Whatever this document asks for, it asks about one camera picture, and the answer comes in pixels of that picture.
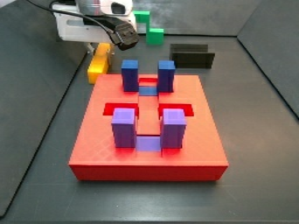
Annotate dark blue U-shaped block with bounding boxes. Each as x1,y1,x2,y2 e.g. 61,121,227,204
122,59,175,93

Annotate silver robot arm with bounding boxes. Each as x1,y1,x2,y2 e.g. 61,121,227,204
51,0,138,45

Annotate red slotted board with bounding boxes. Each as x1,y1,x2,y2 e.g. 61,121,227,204
69,74,230,181

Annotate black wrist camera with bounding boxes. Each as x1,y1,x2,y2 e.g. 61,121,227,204
95,16,139,51

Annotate black U-shaped block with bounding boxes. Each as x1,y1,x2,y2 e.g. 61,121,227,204
170,44,215,69

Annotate purple U-shaped block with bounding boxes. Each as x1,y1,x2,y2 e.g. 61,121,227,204
111,108,187,151

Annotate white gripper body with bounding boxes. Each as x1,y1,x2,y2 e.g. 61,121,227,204
51,2,136,43

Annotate green arch block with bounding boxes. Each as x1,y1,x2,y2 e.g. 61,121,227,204
134,10,164,45

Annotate yellow long block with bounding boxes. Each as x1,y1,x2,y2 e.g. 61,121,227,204
88,43,114,84

